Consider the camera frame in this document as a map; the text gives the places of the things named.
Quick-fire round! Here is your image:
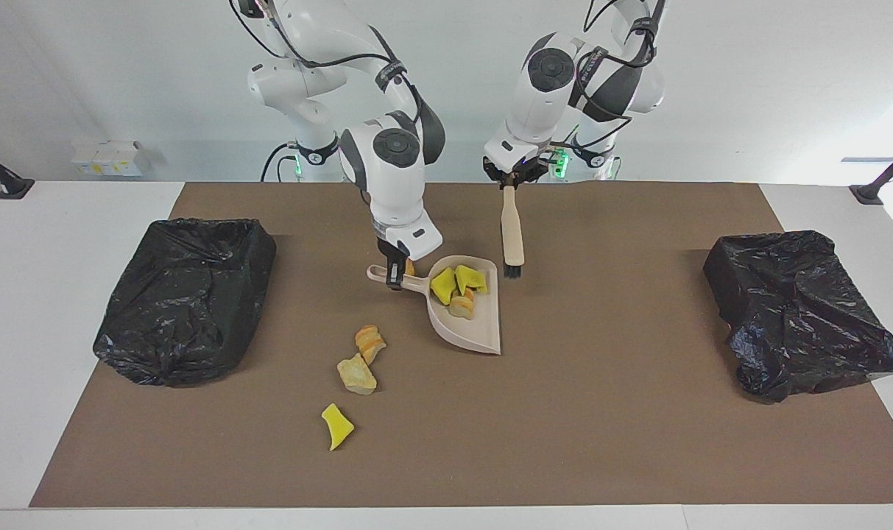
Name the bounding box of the brown table mat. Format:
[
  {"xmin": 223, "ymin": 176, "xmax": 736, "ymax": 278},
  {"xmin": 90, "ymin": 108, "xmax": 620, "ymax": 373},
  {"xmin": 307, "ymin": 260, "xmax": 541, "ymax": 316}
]
[{"xmin": 29, "ymin": 182, "xmax": 893, "ymax": 509}]

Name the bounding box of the black bag-lined trash bin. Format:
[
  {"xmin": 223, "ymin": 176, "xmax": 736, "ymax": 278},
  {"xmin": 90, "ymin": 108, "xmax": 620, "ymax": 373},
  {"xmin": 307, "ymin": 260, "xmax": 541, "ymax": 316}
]
[
  {"xmin": 703, "ymin": 230, "xmax": 893, "ymax": 403},
  {"xmin": 93, "ymin": 217, "xmax": 278, "ymax": 388}
]

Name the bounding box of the beige plastic dustpan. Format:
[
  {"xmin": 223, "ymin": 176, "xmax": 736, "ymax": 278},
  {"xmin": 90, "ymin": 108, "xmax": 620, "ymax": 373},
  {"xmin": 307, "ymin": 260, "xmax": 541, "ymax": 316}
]
[{"xmin": 366, "ymin": 255, "xmax": 502, "ymax": 356}]

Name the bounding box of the black camera stand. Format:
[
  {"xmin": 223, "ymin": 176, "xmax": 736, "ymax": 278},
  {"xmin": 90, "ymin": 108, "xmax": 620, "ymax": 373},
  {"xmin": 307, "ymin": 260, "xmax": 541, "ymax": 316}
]
[
  {"xmin": 0, "ymin": 141, "xmax": 35, "ymax": 200},
  {"xmin": 849, "ymin": 143, "xmax": 893, "ymax": 206}
]

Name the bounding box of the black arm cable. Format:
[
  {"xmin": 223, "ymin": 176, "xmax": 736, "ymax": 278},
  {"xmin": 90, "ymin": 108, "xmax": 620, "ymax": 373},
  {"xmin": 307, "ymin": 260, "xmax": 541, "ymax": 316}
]
[
  {"xmin": 229, "ymin": 0, "xmax": 426, "ymax": 126},
  {"xmin": 551, "ymin": 0, "xmax": 668, "ymax": 148}
]

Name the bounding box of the yellow green-backed sponge piece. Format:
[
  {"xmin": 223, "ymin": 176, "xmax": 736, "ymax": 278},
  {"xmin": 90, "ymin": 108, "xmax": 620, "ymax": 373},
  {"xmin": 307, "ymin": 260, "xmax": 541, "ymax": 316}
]
[{"xmin": 455, "ymin": 265, "xmax": 489, "ymax": 295}]

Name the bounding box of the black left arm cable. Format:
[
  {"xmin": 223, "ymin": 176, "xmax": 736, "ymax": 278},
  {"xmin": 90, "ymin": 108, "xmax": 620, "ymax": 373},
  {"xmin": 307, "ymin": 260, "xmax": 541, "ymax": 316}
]
[{"xmin": 551, "ymin": 0, "xmax": 668, "ymax": 148}]

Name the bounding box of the black right base cable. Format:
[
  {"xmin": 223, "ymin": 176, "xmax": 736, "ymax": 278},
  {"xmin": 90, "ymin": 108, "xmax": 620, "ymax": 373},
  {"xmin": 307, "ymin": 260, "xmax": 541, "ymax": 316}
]
[{"xmin": 261, "ymin": 142, "xmax": 300, "ymax": 183}]

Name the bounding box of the beige handled hand brush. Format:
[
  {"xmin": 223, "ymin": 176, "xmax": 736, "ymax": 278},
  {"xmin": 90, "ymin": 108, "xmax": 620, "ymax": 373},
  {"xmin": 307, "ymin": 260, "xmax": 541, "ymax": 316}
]
[{"xmin": 500, "ymin": 184, "xmax": 526, "ymax": 279}]

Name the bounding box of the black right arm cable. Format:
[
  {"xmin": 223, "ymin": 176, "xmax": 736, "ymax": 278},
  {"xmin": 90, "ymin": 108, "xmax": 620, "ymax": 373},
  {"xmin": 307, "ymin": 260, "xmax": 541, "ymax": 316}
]
[{"xmin": 229, "ymin": 0, "xmax": 426, "ymax": 126}]

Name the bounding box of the orange striped sponge chunk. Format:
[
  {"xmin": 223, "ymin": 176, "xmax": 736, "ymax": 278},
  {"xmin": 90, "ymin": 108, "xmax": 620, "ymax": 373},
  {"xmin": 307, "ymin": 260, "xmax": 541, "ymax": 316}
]
[{"xmin": 354, "ymin": 325, "xmax": 387, "ymax": 366}]

